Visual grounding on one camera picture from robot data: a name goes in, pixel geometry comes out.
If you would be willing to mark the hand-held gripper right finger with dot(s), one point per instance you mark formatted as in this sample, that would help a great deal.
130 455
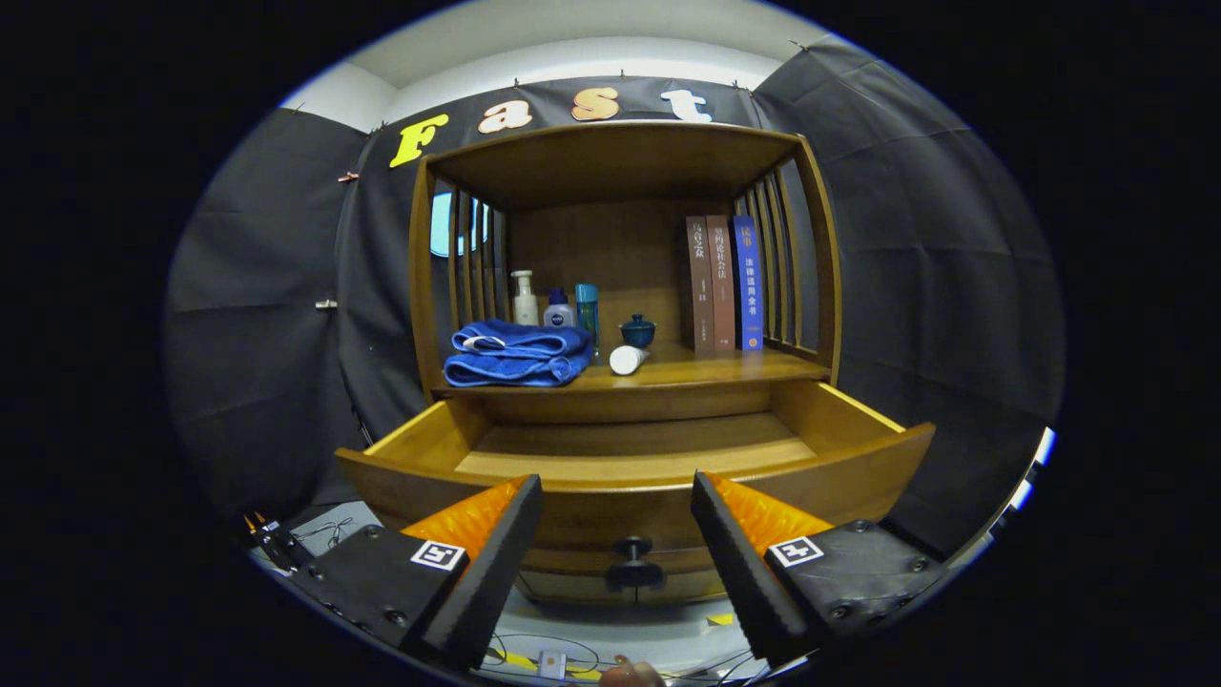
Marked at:
744 572

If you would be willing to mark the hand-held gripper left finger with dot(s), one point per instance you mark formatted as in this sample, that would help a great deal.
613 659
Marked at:
491 572

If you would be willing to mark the wooden drawer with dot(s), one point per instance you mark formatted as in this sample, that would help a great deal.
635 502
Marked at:
620 506

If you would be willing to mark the white and green tube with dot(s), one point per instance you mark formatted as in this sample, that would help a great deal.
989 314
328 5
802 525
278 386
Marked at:
628 360

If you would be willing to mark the wooden countertop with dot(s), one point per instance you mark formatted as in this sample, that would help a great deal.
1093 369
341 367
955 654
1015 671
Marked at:
706 370

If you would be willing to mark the wooden cabinet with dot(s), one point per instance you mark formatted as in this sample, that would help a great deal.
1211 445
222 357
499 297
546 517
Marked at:
610 162

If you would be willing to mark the small white adapter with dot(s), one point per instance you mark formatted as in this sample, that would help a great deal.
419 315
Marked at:
551 664

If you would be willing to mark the folded blue towel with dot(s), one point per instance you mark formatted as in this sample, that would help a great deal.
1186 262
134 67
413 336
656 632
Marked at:
515 358

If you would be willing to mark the black floor device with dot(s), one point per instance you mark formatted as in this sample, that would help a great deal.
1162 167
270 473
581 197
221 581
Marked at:
277 546

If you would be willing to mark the blue lidded teacup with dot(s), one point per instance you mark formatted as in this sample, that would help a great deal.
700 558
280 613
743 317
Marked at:
637 332

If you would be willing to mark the white bottle with blue cap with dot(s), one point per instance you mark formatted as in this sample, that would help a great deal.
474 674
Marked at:
559 315

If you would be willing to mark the white pump bottle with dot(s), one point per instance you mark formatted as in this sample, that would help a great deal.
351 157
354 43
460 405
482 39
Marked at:
525 307

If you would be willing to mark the teal slim bottle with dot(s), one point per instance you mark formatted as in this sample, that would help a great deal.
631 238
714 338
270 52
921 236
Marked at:
587 310

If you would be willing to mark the blue book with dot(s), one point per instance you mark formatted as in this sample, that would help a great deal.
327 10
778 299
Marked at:
748 286

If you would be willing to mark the reddish brown book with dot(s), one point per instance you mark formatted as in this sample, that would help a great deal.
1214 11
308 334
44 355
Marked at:
722 286

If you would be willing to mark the dark brown book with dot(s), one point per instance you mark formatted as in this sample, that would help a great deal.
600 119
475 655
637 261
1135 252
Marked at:
700 286

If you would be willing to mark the black backdrop cloth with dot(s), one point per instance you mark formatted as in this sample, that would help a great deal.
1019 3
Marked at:
258 363

